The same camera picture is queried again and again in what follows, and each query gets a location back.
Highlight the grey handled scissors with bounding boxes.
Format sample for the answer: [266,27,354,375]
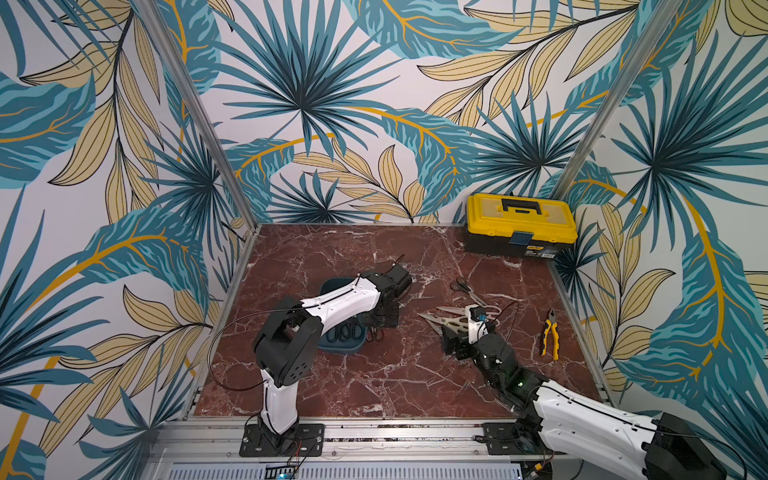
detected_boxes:
[450,277,490,308]

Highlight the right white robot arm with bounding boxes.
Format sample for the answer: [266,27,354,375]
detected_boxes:
[441,327,727,479]

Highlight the teal plastic storage box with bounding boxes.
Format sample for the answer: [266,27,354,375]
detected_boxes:
[318,311,370,355]

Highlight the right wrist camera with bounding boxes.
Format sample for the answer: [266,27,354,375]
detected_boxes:
[465,305,496,345]

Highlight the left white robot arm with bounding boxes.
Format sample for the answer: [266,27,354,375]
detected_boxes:
[254,264,412,438]

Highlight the aluminium front rail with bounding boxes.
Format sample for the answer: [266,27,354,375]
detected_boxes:
[140,418,661,480]

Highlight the medium black scissors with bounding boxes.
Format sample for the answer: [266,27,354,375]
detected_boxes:
[365,325,385,342]

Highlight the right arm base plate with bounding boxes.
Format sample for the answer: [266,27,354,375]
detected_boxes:
[476,422,544,456]

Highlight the large black scissors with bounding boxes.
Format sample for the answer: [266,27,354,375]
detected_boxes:
[328,319,365,343]

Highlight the yellow black toolbox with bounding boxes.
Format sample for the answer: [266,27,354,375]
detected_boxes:
[465,193,578,259]

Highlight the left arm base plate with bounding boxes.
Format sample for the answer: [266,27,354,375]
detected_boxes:
[239,423,325,459]

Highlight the yellow handled pliers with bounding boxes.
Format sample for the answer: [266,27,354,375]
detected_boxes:
[540,309,560,361]

